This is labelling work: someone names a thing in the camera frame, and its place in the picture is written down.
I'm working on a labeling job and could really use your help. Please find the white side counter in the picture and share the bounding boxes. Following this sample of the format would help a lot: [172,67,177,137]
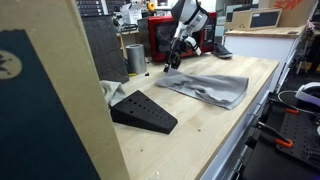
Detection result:
[223,25,308,93]

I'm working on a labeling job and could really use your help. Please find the cardboard box with blue label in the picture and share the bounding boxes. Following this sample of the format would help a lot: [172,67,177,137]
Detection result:
[0,0,131,180]

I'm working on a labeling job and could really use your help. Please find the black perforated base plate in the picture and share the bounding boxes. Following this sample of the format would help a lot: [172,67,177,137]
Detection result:
[274,109,320,172]

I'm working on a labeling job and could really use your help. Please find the dark grey fabric bin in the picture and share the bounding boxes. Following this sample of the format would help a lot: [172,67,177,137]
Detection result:
[80,14,131,85]

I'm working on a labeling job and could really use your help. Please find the wooden shelf unit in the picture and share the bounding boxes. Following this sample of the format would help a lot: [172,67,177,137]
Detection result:
[115,29,141,61]

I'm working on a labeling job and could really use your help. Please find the grey canvas shoe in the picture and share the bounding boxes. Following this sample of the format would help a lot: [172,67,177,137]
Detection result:
[211,42,234,60]

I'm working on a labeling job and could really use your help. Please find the red and black microwave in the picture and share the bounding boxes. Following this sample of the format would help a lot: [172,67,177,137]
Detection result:
[147,11,219,64]

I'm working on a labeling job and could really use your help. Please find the grey towel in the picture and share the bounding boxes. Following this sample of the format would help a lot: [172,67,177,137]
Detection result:
[154,68,250,111]

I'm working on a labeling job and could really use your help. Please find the flat cardboard box dark label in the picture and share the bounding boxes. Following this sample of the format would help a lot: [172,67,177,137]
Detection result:
[224,8,283,32]

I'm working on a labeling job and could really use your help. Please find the yellow tape roll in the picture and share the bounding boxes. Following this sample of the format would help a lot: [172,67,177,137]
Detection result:
[146,2,157,13]

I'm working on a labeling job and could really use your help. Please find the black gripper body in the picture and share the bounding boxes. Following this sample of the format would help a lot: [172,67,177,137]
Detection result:
[166,38,188,67]

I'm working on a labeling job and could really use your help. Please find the orange handled black clamp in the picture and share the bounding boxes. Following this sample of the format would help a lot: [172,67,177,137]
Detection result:
[269,98,301,116]
[254,120,295,150]

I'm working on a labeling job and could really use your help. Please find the white workbench base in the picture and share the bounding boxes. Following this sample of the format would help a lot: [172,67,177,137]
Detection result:
[199,59,282,180]

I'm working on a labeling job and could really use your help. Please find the crumpled white cloth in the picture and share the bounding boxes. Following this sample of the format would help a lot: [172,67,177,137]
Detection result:
[98,79,128,108]

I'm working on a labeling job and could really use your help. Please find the metal cylinder cup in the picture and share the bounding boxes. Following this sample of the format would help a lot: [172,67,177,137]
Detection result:
[124,43,148,76]

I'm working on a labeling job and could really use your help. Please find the cardboard box orange print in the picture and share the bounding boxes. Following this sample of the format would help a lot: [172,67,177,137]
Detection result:
[267,0,318,29]

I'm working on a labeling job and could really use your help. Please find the black wedge block with holes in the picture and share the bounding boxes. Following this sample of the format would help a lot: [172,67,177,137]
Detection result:
[109,89,179,136]

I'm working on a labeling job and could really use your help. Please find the white cable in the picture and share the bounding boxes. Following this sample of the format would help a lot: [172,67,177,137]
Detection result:
[276,89,303,112]

